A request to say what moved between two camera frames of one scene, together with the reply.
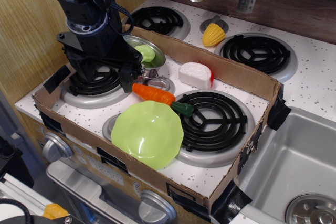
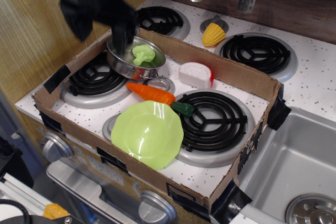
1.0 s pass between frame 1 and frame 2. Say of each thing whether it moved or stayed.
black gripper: moved
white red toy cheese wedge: stayed
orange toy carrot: stayed
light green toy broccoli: stayed
